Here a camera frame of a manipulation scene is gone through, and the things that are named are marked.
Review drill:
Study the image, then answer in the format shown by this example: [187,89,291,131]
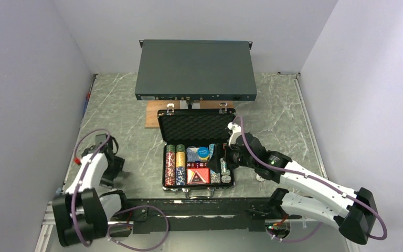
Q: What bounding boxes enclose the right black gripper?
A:
[206,141,257,173]

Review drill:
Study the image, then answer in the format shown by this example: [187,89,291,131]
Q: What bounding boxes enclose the blue dealer button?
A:
[197,146,210,160]

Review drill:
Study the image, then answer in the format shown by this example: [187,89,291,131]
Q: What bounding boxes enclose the white poker chip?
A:
[221,175,232,184]
[256,174,264,182]

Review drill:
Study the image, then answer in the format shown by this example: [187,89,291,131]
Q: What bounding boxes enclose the red triangle card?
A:
[188,171,206,184]

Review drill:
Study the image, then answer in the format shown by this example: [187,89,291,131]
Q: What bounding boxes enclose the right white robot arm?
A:
[202,133,380,245]

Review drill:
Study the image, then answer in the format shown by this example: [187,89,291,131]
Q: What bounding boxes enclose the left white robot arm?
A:
[52,133,130,247]

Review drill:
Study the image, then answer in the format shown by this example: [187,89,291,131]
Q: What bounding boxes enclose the light blue chip column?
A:
[207,143,220,184]

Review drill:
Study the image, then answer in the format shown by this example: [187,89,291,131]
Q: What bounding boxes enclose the blue playing card deck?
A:
[186,146,209,162]

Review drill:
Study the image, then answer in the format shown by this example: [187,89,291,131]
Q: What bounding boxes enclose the red dice row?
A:
[186,162,207,169]

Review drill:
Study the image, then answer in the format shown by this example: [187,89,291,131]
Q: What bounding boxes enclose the black poker chip case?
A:
[157,103,236,198]

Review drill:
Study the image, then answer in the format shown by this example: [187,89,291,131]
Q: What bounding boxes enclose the green yellow blue chip column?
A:
[175,144,186,185]

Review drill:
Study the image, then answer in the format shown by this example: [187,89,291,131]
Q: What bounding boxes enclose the red green chip column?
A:
[164,144,176,186]

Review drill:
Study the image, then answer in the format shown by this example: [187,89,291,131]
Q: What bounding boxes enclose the wooden board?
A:
[144,100,235,129]

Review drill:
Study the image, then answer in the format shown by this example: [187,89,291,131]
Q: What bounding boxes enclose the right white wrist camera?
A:
[227,122,242,146]

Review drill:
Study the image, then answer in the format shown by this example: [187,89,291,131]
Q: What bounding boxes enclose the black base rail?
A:
[110,197,286,234]

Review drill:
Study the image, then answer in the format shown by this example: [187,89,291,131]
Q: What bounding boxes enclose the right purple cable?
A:
[232,115,387,244]

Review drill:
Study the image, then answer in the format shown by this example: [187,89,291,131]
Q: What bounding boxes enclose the dark rack-mount server unit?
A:
[134,39,257,101]

